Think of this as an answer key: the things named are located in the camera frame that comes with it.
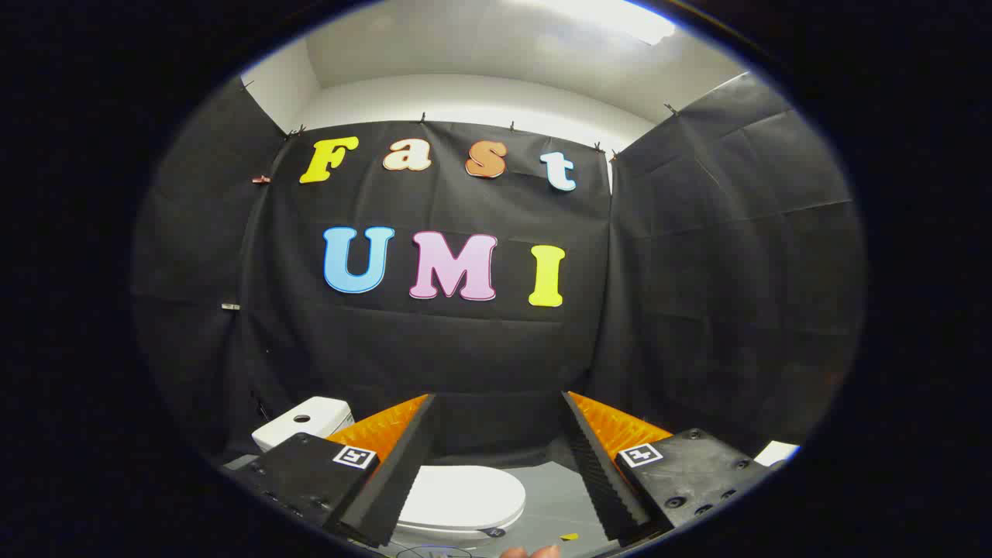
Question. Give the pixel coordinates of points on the black backdrop cloth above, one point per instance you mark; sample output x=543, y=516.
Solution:
x=480, y=349

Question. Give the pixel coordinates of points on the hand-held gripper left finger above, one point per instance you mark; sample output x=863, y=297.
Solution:
x=403, y=465

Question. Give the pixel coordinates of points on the white grey board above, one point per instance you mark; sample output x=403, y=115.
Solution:
x=777, y=452

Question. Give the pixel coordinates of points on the ceiling light panel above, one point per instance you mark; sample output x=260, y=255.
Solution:
x=612, y=19

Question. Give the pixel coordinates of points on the white toilet body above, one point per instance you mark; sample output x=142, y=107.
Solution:
x=325, y=411

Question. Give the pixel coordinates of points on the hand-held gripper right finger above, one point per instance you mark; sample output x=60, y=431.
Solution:
x=597, y=473

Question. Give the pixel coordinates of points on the white toilet lid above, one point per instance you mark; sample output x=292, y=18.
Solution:
x=465, y=496

